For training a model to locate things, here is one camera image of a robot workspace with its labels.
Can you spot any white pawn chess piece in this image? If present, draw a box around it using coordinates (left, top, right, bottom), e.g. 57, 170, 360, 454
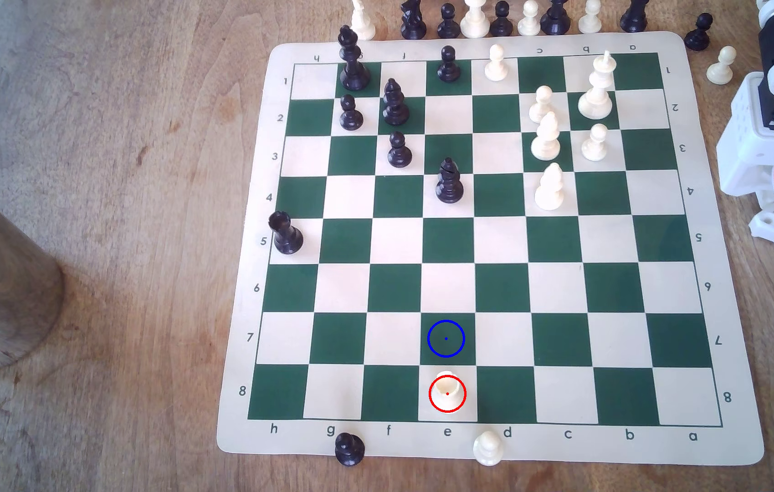
484, 44, 509, 82
431, 371, 466, 414
529, 85, 556, 124
707, 46, 737, 86
517, 0, 542, 37
473, 430, 504, 467
578, 0, 604, 35
581, 123, 610, 163

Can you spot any black rook chess piece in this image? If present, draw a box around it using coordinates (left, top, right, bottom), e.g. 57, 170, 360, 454
268, 210, 304, 256

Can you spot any black tall chess piece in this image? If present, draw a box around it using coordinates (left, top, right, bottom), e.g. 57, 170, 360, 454
540, 0, 572, 36
620, 0, 650, 34

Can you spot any green and cream chess mat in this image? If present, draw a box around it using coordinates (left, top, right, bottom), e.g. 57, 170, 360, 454
216, 31, 765, 467

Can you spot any black bishop chess piece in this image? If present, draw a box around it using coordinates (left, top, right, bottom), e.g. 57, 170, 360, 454
435, 157, 465, 205
381, 77, 411, 127

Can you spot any black pawn chess piece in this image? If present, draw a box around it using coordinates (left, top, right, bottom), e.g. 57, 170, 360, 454
339, 94, 364, 131
490, 2, 515, 38
387, 131, 413, 169
685, 13, 713, 51
437, 45, 462, 83
436, 3, 462, 39
334, 432, 366, 467

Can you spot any white tall chess piece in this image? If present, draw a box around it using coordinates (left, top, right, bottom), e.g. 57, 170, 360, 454
350, 0, 377, 41
461, 0, 492, 39

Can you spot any white bishop chess piece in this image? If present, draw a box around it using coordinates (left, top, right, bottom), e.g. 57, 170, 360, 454
535, 162, 566, 212
531, 111, 562, 161

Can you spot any white king chess piece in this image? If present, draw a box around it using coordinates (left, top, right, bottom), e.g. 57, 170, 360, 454
578, 50, 616, 120

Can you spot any black king chess piece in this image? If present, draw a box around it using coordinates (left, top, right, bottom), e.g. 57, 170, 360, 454
337, 25, 372, 92

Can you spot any black knight chess piece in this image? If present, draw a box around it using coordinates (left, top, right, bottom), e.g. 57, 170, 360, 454
400, 0, 428, 41

